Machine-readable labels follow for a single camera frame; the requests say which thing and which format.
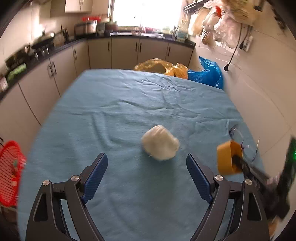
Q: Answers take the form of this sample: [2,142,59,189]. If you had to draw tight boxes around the brown tape roll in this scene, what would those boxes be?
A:
[217,140,243,175]

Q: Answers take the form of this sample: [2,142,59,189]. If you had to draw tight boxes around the lower kitchen cabinets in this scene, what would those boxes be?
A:
[1,35,195,152]

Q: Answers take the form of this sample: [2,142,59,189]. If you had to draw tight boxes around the kitchen cabinets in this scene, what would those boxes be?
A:
[1,35,195,152]
[50,0,93,16]

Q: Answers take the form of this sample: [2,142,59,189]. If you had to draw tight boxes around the upper kitchen cabinets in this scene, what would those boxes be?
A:
[50,0,93,16]

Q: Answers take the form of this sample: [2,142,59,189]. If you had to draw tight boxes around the red plastic basket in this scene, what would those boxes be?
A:
[0,141,26,207]

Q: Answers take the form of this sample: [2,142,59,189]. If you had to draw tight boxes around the blue tablecloth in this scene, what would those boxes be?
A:
[18,69,258,240]

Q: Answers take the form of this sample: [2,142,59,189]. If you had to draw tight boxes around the blue plastic bag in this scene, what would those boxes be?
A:
[188,56,224,89]

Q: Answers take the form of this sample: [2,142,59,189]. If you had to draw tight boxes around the yellow plastic bag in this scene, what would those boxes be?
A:
[134,58,188,79]

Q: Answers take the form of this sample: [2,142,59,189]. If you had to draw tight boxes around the green cloth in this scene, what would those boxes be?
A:
[6,63,27,81]

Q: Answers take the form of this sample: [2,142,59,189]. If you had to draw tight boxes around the black frying pan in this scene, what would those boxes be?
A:
[5,45,31,70]

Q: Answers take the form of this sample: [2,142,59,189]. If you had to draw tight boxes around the hanging plastic bags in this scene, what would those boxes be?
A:
[188,1,257,49]

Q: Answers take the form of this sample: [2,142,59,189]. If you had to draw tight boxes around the black wok with lid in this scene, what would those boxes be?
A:
[31,32,55,49]

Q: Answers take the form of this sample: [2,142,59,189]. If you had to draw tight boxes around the steel rice cooker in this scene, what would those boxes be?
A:
[74,20,97,38]

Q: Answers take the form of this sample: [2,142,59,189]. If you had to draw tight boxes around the dark cooking pot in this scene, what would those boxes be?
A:
[104,22,118,36]

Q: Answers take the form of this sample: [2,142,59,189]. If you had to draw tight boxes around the purple frame eyeglasses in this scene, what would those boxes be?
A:
[228,125,260,162]

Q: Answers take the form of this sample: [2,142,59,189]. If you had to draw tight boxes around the black hanging cable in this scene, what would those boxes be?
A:
[223,22,243,72]

